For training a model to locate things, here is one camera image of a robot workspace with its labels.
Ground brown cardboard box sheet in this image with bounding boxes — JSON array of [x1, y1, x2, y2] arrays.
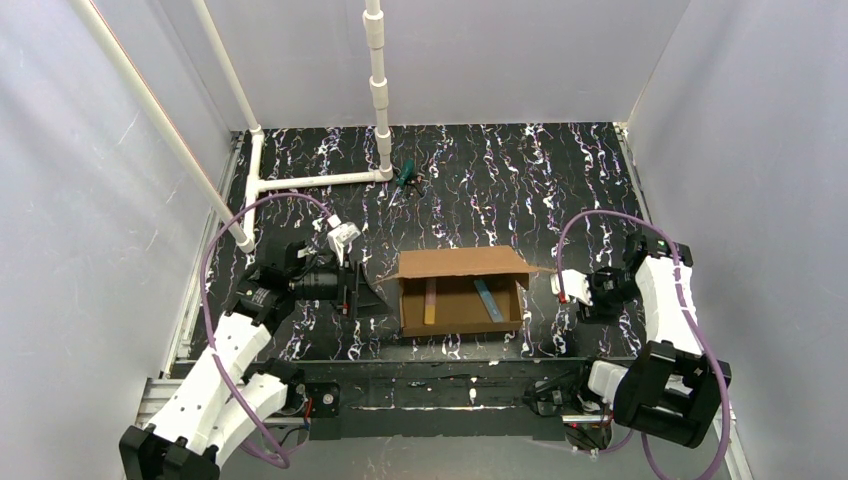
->
[[377, 245, 553, 338]]

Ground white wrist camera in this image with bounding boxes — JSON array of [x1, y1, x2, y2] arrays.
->
[[550, 269, 593, 306], [327, 215, 361, 266]]

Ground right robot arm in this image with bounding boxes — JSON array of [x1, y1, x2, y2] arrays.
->
[[578, 232, 721, 448]]

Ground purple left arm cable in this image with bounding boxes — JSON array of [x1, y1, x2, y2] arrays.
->
[[199, 192, 339, 470]]

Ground aluminium rail frame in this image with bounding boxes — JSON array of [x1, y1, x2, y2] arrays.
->
[[120, 123, 731, 479]]

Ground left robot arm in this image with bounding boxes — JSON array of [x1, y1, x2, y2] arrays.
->
[[119, 241, 391, 479]]

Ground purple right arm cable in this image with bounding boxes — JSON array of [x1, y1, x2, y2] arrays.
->
[[555, 210, 732, 480]]

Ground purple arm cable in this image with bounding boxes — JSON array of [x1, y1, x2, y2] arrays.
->
[[555, 210, 732, 480], [199, 192, 339, 470]]

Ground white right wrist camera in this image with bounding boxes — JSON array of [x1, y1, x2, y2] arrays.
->
[[550, 269, 593, 306]]

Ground orange pink highlighter marker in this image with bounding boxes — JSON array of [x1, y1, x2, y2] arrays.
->
[[423, 278, 437, 325]]

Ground green handled screwdriver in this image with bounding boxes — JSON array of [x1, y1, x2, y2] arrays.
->
[[389, 159, 421, 206]]

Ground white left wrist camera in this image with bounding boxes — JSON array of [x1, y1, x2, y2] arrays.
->
[[327, 215, 361, 266]]

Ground white pvc pipe frame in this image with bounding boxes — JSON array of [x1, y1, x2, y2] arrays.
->
[[69, 0, 395, 254]]

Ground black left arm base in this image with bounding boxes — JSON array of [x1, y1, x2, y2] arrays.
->
[[262, 359, 341, 420]]

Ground blue highlighter marker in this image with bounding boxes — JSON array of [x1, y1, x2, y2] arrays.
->
[[473, 278, 505, 324]]

